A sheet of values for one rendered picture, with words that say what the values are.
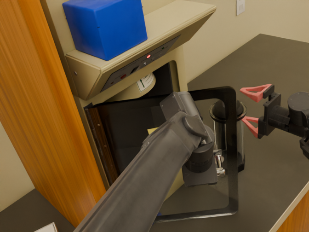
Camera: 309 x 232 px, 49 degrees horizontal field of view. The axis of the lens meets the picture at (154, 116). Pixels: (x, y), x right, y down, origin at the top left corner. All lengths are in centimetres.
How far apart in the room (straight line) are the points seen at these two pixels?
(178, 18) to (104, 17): 20
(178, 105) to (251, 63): 116
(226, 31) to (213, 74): 28
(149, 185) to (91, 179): 32
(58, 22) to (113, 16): 12
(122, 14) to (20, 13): 16
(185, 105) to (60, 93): 22
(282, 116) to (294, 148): 35
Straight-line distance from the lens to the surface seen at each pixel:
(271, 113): 92
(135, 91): 84
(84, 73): 63
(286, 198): 108
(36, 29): 54
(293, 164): 118
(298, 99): 84
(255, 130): 97
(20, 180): 128
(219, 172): 77
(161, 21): 72
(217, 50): 180
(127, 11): 60
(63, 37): 66
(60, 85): 57
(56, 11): 65
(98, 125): 74
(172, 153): 46
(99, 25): 57
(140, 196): 36
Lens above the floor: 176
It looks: 35 degrees down
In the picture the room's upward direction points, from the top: 11 degrees counter-clockwise
